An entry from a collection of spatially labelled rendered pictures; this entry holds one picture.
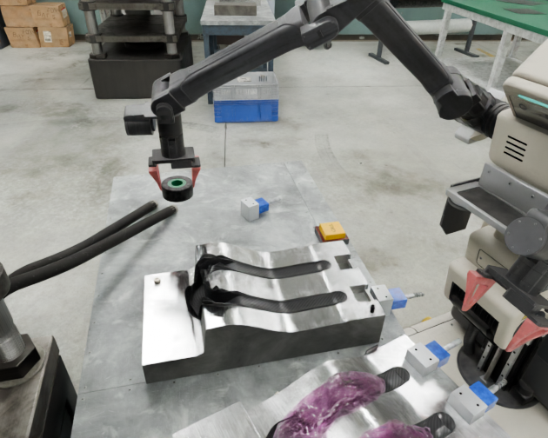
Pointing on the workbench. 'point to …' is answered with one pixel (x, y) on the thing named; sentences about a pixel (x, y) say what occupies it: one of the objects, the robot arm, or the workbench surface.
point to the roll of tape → (177, 189)
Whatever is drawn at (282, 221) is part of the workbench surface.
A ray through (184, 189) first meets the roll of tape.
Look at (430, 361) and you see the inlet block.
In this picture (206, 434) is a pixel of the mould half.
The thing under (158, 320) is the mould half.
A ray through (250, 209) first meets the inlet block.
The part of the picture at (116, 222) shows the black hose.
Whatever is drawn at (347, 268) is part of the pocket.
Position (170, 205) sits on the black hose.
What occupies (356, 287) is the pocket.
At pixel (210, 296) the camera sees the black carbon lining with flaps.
